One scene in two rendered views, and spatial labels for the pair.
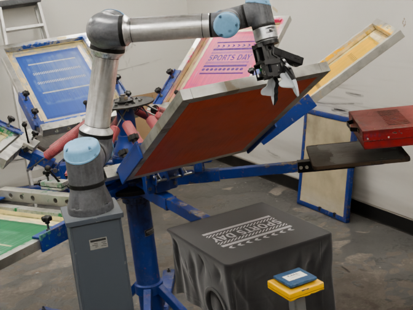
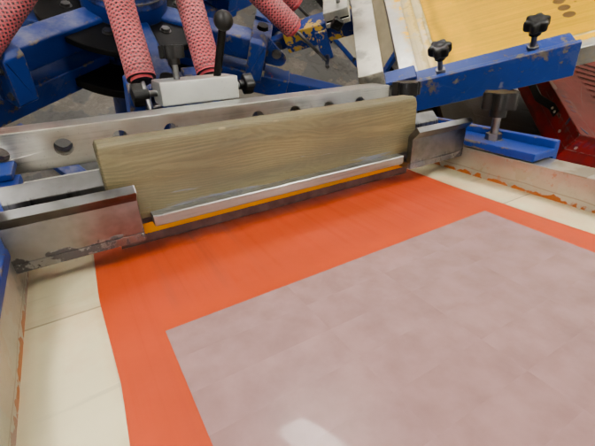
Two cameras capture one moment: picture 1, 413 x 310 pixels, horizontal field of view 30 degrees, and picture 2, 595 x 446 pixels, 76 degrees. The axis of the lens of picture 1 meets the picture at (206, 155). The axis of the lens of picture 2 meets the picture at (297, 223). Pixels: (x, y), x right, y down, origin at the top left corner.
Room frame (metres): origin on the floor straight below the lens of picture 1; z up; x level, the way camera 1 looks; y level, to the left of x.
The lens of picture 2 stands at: (2.75, 0.10, 1.55)
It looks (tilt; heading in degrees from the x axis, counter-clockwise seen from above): 52 degrees down; 340
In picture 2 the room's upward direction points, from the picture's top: 23 degrees clockwise
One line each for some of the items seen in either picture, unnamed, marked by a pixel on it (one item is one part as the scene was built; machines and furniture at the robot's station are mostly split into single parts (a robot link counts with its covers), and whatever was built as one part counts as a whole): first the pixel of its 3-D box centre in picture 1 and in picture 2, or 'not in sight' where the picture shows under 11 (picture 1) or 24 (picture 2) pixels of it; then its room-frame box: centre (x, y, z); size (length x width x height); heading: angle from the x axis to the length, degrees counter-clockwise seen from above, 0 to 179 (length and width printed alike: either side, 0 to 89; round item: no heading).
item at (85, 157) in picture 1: (83, 160); not in sight; (2.43, 0.40, 1.37); 0.13 x 0.12 x 0.14; 173
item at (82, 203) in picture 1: (88, 195); not in sight; (2.42, 0.40, 1.25); 0.15 x 0.15 x 0.10
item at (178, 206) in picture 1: (189, 213); not in sight; (3.18, 0.10, 0.89); 1.24 x 0.06 x 0.06; 26
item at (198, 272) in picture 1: (207, 283); not in sight; (2.66, 0.05, 0.79); 0.46 x 0.09 x 0.33; 26
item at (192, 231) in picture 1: (246, 230); not in sight; (2.74, -0.12, 0.95); 0.48 x 0.44 x 0.01; 26
